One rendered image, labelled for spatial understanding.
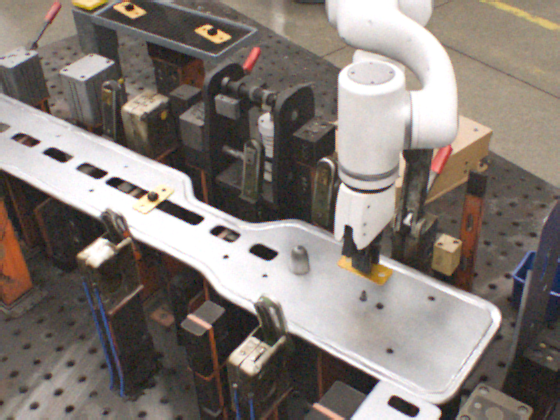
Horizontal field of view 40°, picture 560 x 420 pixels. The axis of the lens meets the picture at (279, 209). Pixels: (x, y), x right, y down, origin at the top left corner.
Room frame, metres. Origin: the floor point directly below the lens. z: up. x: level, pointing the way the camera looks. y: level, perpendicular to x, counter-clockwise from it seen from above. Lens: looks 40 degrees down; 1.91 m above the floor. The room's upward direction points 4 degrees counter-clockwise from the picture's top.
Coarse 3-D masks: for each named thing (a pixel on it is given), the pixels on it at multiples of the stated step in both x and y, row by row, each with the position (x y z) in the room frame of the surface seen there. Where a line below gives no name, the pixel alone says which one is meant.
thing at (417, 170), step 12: (408, 156) 0.96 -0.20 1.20; (420, 156) 0.98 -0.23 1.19; (408, 168) 0.98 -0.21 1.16; (420, 168) 0.98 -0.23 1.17; (408, 180) 0.98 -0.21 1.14; (420, 180) 0.96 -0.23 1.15; (408, 192) 0.98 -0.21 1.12; (420, 192) 0.96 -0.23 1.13; (408, 204) 0.98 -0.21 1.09; (420, 204) 0.96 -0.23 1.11; (420, 216) 0.96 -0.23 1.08; (396, 228) 0.97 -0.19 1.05
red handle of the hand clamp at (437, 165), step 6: (438, 150) 1.06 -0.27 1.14; (444, 150) 1.05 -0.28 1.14; (450, 150) 1.05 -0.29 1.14; (438, 156) 1.05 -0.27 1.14; (444, 156) 1.04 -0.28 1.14; (432, 162) 1.04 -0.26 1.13; (438, 162) 1.04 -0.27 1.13; (444, 162) 1.04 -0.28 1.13; (432, 168) 1.03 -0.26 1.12; (438, 168) 1.03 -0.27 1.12; (432, 174) 1.02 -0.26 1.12; (438, 174) 1.03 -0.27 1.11; (432, 180) 1.02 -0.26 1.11; (432, 186) 1.01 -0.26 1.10; (426, 198) 1.00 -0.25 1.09; (408, 216) 0.97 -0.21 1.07; (402, 222) 0.97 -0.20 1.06; (408, 222) 0.96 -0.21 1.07
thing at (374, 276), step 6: (342, 258) 0.88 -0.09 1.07; (348, 258) 0.88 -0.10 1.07; (342, 264) 0.87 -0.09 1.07; (348, 264) 0.87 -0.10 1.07; (372, 264) 0.86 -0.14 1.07; (378, 264) 0.86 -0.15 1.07; (348, 270) 0.86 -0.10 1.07; (354, 270) 0.85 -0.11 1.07; (372, 270) 0.85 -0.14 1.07; (378, 270) 0.85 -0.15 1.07; (384, 270) 0.85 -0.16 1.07; (390, 270) 0.85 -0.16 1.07; (366, 276) 0.84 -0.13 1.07; (372, 276) 0.84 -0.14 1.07; (378, 276) 0.84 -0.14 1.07; (384, 276) 0.84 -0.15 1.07; (390, 276) 0.84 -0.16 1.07; (378, 282) 0.82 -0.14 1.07; (384, 282) 0.82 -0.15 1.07
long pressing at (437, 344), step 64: (64, 128) 1.42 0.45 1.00; (64, 192) 1.19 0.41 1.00; (192, 192) 1.16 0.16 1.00; (192, 256) 0.99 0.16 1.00; (256, 256) 0.98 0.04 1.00; (320, 256) 0.97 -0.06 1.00; (384, 256) 0.95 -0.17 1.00; (320, 320) 0.82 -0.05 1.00; (384, 320) 0.81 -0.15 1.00; (448, 320) 0.80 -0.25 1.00; (448, 384) 0.68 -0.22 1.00
